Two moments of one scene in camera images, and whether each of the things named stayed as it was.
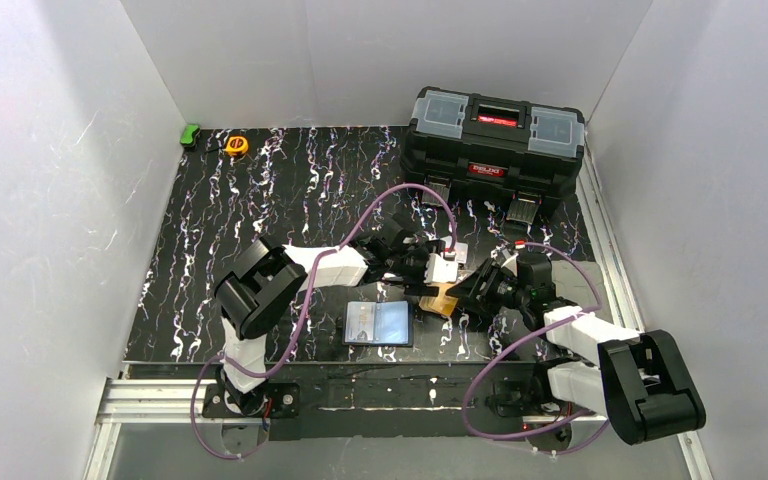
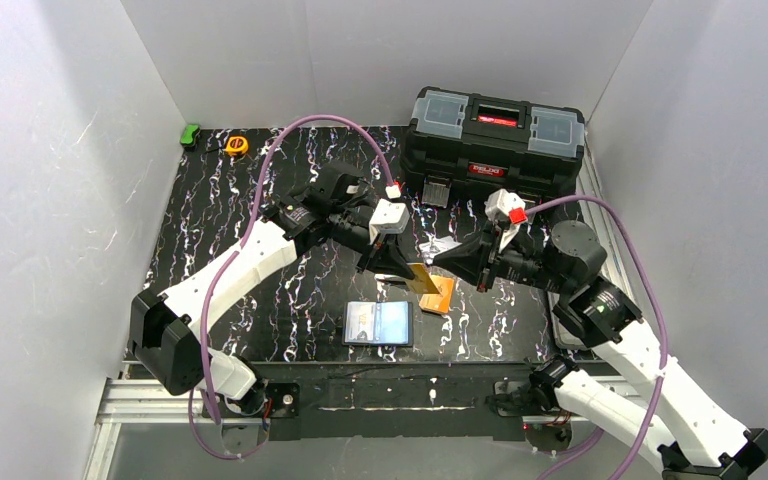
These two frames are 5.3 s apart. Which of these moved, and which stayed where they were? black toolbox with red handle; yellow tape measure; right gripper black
Moved: right gripper black
Stayed: yellow tape measure; black toolbox with red handle
